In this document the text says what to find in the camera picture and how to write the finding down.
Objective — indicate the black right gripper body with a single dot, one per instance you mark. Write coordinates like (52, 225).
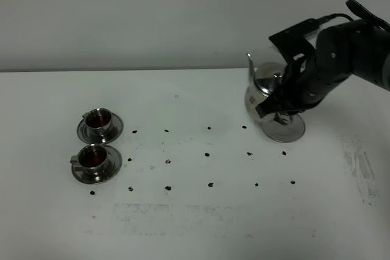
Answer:
(305, 90)

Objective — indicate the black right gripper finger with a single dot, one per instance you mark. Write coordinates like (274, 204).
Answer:
(271, 105)

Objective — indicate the stainless steel teapot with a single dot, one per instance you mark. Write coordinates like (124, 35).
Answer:
(262, 82)

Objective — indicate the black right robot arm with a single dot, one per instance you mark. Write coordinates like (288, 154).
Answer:
(353, 48)

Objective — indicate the steel teapot saucer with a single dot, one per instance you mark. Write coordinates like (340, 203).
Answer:
(285, 128)

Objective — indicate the far stainless steel saucer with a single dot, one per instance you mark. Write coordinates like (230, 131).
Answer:
(88, 136)

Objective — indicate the stainless steel saucer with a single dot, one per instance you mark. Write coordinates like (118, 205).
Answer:
(88, 136)
(115, 163)

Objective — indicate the near stainless steel saucer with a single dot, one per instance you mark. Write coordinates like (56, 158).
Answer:
(115, 163)

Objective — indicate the far stainless steel teacup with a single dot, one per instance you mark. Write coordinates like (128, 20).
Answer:
(98, 121)

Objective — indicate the stainless steel teacup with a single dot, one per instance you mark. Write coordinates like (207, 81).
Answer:
(92, 158)
(98, 121)

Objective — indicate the near stainless steel teacup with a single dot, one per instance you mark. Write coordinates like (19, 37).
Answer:
(92, 158)

